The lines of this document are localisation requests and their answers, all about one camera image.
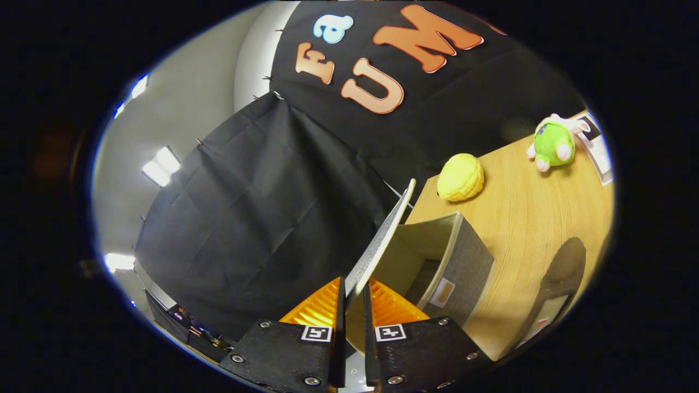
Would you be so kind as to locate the large ceiling light panel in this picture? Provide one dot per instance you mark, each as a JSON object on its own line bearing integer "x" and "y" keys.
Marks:
{"x": 139, "y": 86}

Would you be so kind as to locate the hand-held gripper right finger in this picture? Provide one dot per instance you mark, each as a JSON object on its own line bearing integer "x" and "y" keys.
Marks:
{"x": 370, "y": 338}

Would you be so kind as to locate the dark equipment clutter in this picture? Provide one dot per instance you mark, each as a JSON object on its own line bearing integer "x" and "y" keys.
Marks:
{"x": 180, "y": 325}

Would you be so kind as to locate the green and pink plush toy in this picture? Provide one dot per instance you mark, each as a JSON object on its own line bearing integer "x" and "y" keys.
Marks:
{"x": 554, "y": 143}

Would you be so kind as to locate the brown fuzzy shoe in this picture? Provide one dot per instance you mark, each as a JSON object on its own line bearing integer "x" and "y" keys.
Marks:
{"x": 565, "y": 262}

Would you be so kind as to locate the grey fabric storage box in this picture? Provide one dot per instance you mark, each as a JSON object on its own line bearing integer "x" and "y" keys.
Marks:
{"x": 464, "y": 262}

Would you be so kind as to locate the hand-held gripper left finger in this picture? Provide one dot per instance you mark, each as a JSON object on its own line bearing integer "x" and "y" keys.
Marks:
{"x": 338, "y": 338}

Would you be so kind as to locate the white book with portrait cover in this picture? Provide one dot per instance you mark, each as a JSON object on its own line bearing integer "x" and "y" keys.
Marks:
{"x": 600, "y": 153}

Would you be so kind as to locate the black backdrop cloth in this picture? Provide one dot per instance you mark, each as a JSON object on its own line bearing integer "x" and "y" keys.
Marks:
{"x": 262, "y": 207}

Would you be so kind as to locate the yellow bun-shaped plush toy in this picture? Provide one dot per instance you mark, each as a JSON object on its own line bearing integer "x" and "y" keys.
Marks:
{"x": 460, "y": 177}

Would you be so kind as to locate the grey storage box lid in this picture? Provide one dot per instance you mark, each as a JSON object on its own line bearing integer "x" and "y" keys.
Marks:
{"x": 382, "y": 240}

